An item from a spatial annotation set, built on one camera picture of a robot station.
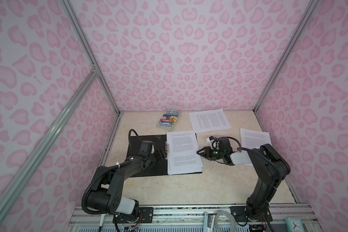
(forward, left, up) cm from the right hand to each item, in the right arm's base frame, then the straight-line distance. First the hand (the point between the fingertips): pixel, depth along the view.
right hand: (200, 152), depth 92 cm
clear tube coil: (-36, -14, 0) cm, 39 cm away
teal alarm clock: (-37, -42, -2) cm, 56 cm away
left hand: (-2, +22, 0) cm, 22 cm away
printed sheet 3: (+14, -39, -5) cm, 42 cm away
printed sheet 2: (+30, -9, -5) cm, 32 cm away
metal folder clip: (+5, +21, -3) cm, 22 cm away
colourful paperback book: (+29, +22, -2) cm, 37 cm away
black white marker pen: (-38, +50, -2) cm, 63 cm away
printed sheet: (0, +10, -4) cm, 10 cm away
